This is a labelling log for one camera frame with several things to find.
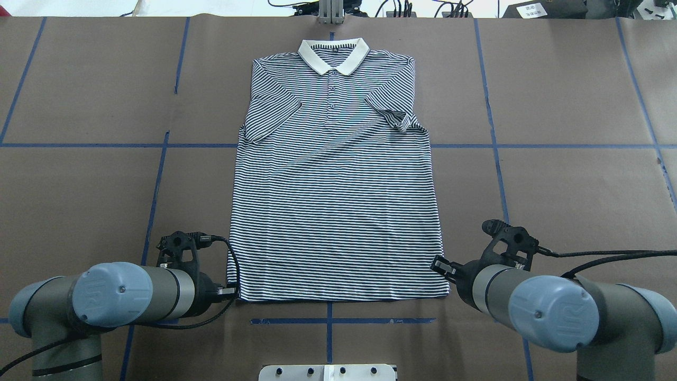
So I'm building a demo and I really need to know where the aluminium frame post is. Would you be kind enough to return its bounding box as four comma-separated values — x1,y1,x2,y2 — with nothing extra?
318,0,345,25

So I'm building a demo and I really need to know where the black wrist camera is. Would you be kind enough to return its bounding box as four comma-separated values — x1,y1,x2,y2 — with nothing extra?
479,219,539,271
155,231,213,273

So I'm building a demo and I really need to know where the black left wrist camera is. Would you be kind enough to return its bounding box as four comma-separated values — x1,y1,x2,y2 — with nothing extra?
155,231,213,273

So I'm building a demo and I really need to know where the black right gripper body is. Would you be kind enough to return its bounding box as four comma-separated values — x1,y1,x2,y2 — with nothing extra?
451,259,481,308

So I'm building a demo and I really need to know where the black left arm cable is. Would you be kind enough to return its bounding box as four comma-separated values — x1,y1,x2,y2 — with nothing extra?
0,235,242,376

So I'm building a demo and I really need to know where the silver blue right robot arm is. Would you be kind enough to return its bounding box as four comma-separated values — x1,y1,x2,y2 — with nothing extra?
431,256,675,380

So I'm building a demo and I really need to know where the black box white label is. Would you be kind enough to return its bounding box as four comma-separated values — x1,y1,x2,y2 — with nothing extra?
501,1,588,19

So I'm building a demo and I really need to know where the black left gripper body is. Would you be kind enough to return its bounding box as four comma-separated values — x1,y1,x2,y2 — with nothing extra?
190,273,222,315

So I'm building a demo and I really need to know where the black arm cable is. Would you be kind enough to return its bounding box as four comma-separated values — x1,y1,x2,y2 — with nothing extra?
0,235,242,376
537,246,677,278

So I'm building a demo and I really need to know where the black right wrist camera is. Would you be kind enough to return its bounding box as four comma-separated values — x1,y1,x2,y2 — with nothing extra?
479,219,539,271

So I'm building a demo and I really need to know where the white pedestal base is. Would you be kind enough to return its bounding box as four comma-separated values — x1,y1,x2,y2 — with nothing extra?
258,364,398,380

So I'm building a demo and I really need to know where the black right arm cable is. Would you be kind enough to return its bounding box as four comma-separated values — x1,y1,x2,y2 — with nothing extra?
537,246,677,278

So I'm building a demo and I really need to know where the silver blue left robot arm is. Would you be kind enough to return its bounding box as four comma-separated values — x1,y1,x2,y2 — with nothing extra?
2,262,240,380

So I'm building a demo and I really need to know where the striped polo shirt white collar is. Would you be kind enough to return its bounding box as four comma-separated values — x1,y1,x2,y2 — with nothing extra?
227,38,450,302

